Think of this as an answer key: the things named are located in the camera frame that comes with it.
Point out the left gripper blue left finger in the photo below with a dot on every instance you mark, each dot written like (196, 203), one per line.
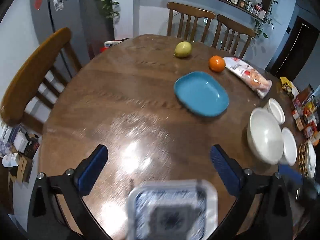
(90, 168)

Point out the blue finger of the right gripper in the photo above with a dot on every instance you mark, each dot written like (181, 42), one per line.
(289, 173)

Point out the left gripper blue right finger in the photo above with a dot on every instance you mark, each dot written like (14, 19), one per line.
(228, 169)

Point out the medium white bowl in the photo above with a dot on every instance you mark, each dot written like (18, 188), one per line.
(290, 148)

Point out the large white bowl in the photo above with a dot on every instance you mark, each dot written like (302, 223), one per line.
(264, 136)

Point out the small blue patterned square plate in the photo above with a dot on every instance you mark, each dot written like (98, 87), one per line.
(175, 209)

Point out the small white ramekin bowl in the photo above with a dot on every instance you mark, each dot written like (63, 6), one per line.
(273, 107)

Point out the blue square dish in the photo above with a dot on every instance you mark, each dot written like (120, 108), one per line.
(201, 94)

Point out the wooden bead trivet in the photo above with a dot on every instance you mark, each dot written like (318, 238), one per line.
(302, 150)

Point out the patterned square plate on trivet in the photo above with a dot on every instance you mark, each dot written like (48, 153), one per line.
(310, 160)

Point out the red lid chili jar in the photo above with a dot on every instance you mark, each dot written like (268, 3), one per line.
(309, 131)

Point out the brown paste jar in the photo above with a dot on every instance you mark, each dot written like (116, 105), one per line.
(300, 123)

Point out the vinegar bottle yellow cap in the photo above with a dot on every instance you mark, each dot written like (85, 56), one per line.
(311, 107)

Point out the red sauce bottle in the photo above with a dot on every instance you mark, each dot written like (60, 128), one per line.
(303, 96)

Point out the boxes on floor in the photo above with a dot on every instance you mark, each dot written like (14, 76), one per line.
(18, 148)

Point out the yellow snack packet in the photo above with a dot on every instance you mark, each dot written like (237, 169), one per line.
(289, 87)

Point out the white snack bag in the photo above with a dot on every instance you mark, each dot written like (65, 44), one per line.
(249, 75)

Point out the side wooden chair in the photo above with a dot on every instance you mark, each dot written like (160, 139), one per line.
(24, 86)

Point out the orange tangerine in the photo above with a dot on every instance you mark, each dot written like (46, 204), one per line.
(217, 64)

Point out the green pear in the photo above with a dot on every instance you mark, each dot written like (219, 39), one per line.
(183, 49)

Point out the right back wooden chair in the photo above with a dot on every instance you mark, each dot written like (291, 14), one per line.
(232, 35)

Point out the grey refrigerator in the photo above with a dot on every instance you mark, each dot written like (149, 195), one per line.
(89, 28)

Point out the left back wooden chair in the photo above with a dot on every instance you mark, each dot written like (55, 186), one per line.
(189, 17)

